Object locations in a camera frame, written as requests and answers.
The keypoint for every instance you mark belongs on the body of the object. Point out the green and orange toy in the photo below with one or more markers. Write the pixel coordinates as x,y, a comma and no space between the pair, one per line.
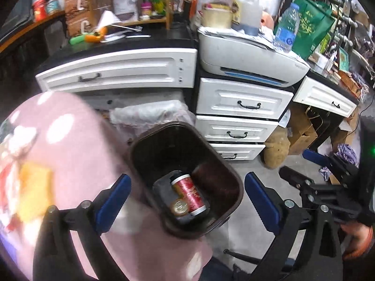
79,39

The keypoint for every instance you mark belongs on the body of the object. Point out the white paper cone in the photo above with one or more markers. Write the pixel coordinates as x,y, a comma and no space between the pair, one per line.
107,20

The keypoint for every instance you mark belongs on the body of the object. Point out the wide white desk drawer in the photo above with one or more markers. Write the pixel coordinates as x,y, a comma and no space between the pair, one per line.
123,70

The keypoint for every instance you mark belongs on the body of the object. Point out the translucent plastic jug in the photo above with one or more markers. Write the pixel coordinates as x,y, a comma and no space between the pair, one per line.
247,3

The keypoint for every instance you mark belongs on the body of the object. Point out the brown box with white hooks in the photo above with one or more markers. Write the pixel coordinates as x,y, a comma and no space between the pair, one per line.
74,14

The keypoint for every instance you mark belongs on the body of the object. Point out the red drink can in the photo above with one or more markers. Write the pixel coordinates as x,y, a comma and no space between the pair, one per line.
189,194

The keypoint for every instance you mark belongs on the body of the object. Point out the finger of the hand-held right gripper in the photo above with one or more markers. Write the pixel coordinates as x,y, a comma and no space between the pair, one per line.
318,158
296,177

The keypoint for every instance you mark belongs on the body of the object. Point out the colourful toy figure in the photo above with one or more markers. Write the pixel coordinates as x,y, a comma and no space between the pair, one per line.
155,1

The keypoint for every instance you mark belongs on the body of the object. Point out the curved wooden ledge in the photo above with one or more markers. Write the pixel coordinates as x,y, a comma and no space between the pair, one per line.
26,30

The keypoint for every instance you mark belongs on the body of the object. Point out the wooden desk shelf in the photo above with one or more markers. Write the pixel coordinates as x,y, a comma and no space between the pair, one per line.
131,22

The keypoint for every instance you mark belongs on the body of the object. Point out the clear water bottle blue label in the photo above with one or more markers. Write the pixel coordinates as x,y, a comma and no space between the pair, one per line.
287,29

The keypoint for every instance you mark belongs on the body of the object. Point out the green shopping bag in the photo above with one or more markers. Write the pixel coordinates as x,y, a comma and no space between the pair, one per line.
313,26

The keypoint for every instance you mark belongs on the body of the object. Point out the purple cloth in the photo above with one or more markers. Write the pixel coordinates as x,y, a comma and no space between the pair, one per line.
348,152

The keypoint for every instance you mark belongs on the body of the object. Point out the person's right hand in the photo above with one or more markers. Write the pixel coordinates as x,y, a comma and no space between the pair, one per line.
359,240

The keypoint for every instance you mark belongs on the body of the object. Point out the white plastic bag liner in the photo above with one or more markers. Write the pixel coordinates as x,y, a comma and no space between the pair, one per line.
146,114

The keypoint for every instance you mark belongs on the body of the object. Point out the gold lid can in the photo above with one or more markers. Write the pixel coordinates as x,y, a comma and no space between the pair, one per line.
180,207

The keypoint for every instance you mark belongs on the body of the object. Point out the black chair base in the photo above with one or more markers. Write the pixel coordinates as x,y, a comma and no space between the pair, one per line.
243,257

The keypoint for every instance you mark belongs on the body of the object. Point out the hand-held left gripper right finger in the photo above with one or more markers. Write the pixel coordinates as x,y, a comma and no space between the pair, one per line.
262,202

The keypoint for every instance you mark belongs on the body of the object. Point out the middle white pedestal drawer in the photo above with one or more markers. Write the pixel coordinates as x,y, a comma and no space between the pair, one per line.
214,128

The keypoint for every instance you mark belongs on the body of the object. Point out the teal jar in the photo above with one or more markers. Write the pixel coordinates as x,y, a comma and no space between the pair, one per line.
53,3

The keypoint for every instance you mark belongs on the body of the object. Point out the red canister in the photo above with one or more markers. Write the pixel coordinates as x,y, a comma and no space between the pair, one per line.
39,8

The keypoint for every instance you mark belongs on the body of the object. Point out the large white pedestal drawer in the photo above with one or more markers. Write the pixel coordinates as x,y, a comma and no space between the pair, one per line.
222,96

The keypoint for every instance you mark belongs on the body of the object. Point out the beige round tub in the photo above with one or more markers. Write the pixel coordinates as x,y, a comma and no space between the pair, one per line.
216,17

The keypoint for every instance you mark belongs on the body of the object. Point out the brown plastic trash bin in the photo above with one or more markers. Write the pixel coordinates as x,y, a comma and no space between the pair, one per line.
164,146

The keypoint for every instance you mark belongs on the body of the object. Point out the white printer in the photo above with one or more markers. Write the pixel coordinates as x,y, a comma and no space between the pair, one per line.
240,52

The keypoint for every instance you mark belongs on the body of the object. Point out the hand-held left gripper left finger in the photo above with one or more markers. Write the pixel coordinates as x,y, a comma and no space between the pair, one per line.
114,202

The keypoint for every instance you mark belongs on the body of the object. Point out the burlap sack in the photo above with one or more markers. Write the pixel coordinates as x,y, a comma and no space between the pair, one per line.
277,149

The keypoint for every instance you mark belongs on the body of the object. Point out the small white pedestal drawer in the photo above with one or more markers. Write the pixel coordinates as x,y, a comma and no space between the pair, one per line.
246,150

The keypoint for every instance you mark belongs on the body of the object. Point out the pink dotted blanket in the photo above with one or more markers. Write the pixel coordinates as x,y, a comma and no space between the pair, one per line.
67,152

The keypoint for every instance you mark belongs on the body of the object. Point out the white side desk drawer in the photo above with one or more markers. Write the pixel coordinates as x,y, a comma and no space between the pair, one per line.
319,93

